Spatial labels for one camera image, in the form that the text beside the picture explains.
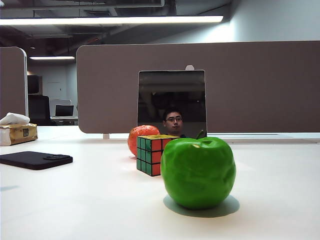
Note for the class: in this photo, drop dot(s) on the orange plastic fruit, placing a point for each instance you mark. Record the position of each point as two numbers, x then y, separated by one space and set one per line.
132 145

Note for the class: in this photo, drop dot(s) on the green plastic apple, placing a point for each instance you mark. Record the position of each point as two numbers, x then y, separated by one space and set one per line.
197 172

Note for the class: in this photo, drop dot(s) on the square tabletop mirror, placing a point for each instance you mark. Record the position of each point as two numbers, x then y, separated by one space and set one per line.
172 90

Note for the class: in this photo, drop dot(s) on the Rubik's cube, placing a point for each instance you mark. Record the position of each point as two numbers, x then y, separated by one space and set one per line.
150 155

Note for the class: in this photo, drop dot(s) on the background laptop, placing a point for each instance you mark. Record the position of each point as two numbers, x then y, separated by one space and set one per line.
64 110

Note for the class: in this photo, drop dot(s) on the long ceiling light strip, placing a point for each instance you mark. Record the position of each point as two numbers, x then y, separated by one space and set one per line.
112 20

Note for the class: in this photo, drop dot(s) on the black office chair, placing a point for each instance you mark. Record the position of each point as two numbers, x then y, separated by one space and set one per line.
38 110

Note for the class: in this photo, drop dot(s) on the short ceiling light strip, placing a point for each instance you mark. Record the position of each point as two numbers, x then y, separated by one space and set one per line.
52 57

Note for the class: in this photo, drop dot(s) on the black smartphone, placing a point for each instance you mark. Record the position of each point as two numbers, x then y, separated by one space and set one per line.
35 160

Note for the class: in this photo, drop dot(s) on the yellow tissue pack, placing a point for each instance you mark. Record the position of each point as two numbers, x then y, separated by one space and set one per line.
17 133

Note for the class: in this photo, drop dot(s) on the white tissue sheet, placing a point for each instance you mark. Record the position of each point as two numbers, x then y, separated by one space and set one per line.
15 118

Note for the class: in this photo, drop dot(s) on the narrow brown desk partition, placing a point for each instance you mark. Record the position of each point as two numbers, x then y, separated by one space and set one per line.
12 80

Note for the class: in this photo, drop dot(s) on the white round wall hook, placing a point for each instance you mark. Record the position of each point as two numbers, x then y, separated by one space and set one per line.
190 67

